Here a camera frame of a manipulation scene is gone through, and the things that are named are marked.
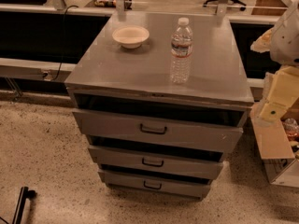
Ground grey drawer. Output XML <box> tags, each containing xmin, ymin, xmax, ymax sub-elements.
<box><xmin>88</xmin><ymin>146</ymin><xmax>223</xmax><ymax>180</ymax></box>
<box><xmin>98</xmin><ymin>169</ymin><xmax>210</xmax><ymax>199</ymax></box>
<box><xmin>73</xmin><ymin>109</ymin><xmax>243</xmax><ymax>153</ymax></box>

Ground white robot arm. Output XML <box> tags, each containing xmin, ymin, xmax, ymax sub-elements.
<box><xmin>250</xmin><ymin>0</ymin><xmax>299</xmax><ymax>122</ymax></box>

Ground grey metal drawer cabinet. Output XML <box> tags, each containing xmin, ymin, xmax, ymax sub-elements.
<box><xmin>65</xmin><ymin>11</ymin><xmax>253</xmax><ymax>186</ymax></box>

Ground grey top drawer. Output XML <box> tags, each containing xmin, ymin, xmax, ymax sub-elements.
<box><xmin>73</xmin><ymin>109</ymin><xmax>243</xmax><ymax>153</ymax></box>

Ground grey bottom drawer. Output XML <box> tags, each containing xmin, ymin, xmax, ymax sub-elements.
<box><xmin>98</xmin><ymin>169</ymin><xmax>210</xmax><ymax>199</ymax></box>

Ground open cardboard box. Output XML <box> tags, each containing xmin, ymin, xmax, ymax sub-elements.
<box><xmin>250</xmin><ymin>105</ymin><xmax>299</xmax><ymax>188</ymax></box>

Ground clear plastic water bottle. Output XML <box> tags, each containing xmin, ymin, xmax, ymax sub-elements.
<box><xmin>170</xmin><ymin>17</ymin><xmax>193</xmax><ymax>84</ymax></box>

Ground white ceramic bowl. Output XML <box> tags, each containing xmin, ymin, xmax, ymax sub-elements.
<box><xmin>112</xmin><ymin>25</ymin><xmax>150</xmax><ymax>49</ymax></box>

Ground black office chair base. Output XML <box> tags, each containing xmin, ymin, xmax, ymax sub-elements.
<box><xmin>203</xmin><ymin>0</ymin><xmax>248</xmax><ymax>12</ymax></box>

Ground plastic bottle in box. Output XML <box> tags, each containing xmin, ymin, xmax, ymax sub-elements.
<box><xmin>282</xmin><ymin>118</ymin><xmax>299</xmax><ymax>140</ymax></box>

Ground black stand foot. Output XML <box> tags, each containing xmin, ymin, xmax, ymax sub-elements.
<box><xmin>12</xmin><ymin>187</ymin><xmax>36</xmax><ymax>224</ymax></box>

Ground black cable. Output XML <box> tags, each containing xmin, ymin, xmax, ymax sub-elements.
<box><xmin>50</xmin><ymin>5</ymin><xmax>80</xmax><ymax>82</ymax></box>

